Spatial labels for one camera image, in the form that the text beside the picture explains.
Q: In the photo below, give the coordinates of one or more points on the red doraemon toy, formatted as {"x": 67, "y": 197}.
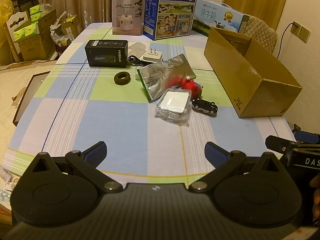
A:
{"x": 189, "y": 84}

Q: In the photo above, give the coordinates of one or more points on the plaid tablecloth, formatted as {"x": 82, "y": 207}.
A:
{"x": 78, "y": 105}

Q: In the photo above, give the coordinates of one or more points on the small box with bags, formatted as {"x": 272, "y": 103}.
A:
{"x": 65, "y": 30}

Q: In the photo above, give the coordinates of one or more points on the white humidifier box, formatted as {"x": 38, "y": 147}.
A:
{"x": 127, "y": 17}

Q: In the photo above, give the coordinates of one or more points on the white power adapter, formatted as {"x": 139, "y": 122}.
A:
{"x": 152, "y": 55}

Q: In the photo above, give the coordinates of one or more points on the black toy car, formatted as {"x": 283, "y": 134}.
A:
{"x": 204, "y": 106}

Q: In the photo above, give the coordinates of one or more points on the black product box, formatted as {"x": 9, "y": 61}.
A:
{"x": 107, "y": 53}

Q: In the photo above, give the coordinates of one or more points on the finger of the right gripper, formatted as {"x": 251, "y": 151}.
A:
{"x": 280, "y": 145}
{"x": 303, "y": 136}

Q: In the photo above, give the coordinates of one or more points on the yellow plastic bag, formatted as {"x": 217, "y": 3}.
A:
{"x": 6, "y": 11}

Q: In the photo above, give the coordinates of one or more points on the brown cardboard box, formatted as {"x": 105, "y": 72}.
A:
{"x": 257, "y": 84}

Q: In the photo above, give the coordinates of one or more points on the cardboard box of tissues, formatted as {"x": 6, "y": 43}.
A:
{"x": 28, "y": 33}

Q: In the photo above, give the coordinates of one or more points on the silver foil bag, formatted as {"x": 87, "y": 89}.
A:
{"x": 156, "y": 78}

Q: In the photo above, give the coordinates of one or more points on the clear plastic cover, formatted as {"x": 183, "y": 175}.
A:
{"x": 137, "y": 49}

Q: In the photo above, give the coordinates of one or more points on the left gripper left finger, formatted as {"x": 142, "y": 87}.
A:
{"x": 85, "y": 165}

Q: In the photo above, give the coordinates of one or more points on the tall blue milk carton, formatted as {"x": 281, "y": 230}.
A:
{"x": 168, "y": 18}

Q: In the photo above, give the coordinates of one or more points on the quilted beige chair cover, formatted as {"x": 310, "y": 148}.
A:
{"x": 262, "y": 33}

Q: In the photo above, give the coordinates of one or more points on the wall socket pair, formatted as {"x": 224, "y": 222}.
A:
{"x": 301, "y": 32}

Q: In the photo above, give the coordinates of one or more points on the light blue milk carton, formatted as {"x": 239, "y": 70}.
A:
{"x": 211, "y": 14}

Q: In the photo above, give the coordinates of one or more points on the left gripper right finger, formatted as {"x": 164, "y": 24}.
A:
{"x": 225, "y": 163}

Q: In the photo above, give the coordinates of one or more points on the person's right hand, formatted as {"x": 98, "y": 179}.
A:
{"x": 315, "y": 183}

